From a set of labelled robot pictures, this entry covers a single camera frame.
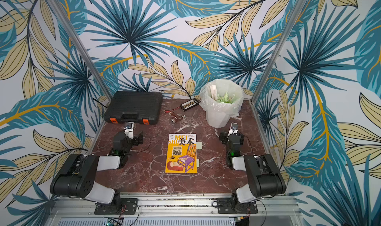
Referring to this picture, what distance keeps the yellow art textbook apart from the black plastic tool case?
0.62 ft

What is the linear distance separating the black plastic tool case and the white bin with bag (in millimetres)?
342

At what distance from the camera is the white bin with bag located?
0.83 meters

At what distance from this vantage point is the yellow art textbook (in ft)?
2.87

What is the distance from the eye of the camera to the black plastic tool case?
1.02 m

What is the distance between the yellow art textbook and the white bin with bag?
0.63 feet
